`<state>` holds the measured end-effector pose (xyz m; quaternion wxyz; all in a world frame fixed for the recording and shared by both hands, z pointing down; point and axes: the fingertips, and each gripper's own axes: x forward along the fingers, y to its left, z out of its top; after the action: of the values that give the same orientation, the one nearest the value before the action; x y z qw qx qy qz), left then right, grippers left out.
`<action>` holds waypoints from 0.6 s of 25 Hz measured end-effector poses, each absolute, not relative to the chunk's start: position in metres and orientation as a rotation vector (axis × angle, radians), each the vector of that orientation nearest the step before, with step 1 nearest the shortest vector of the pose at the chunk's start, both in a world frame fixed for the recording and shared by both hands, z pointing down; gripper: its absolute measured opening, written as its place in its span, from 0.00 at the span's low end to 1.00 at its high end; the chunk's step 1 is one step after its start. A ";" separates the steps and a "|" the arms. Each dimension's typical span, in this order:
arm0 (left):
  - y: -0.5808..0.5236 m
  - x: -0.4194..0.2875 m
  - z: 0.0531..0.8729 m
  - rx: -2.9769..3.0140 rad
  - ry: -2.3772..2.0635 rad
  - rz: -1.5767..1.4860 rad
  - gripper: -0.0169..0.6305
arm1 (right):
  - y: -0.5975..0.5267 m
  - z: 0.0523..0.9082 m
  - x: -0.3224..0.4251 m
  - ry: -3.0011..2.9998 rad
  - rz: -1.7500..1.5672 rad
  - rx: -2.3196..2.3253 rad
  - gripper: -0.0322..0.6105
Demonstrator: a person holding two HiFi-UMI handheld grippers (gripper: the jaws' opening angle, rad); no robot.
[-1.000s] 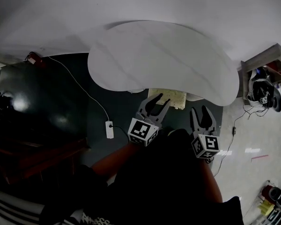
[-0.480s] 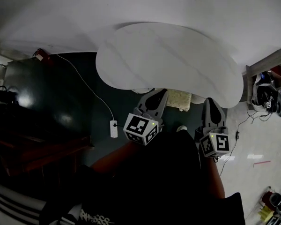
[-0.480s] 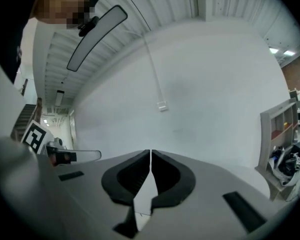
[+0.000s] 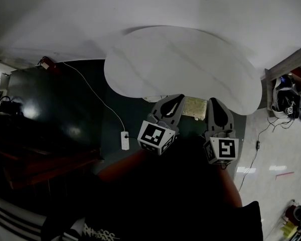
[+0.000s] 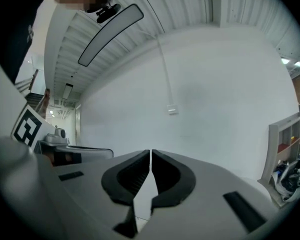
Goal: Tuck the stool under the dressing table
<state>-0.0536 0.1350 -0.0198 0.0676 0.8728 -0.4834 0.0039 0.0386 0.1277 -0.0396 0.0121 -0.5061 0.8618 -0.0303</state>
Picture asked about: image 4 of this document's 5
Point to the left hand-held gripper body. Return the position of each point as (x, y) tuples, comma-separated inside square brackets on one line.
[(153, 135)]

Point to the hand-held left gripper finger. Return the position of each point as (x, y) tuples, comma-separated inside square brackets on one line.
[(178, 114), (159, 108)]

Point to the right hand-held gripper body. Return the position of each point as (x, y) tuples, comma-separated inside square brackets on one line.
[(223, 149)]

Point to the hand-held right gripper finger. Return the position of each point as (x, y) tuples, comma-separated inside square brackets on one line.
[(229, 120), (210, 119)]

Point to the person's left forearm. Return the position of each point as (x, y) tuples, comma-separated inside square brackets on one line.
[(123, 167)]

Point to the person's right forearm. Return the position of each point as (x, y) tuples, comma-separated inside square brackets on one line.
[(230, 184)]

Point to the white power strip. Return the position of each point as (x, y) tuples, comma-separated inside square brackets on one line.
[(125, 140)]

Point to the white curved device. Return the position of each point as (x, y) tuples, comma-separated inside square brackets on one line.
[(277, 94)]

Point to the person's black shirt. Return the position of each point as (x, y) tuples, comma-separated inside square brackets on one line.
[(165, 197)]

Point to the red floor strip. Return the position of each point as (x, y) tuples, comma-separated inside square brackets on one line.
[(285, 174)]

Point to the grey wooden shelf desk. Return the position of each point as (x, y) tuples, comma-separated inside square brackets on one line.
[(286, 66)]

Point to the red white appliance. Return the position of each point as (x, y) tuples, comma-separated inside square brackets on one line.
[(292, 213)]

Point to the yellow cloth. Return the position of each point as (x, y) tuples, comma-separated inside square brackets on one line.
[(289, 229)]

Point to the brown wooden staircase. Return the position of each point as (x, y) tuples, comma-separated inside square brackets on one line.
[(40, 164)]

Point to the red fire extinguisher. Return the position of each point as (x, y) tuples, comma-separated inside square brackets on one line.
[(48, 63)]

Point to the black bag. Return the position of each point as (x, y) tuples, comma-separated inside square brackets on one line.
[(10, 105)]

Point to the black white striped mat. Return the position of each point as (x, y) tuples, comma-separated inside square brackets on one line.
[(12, 217)]

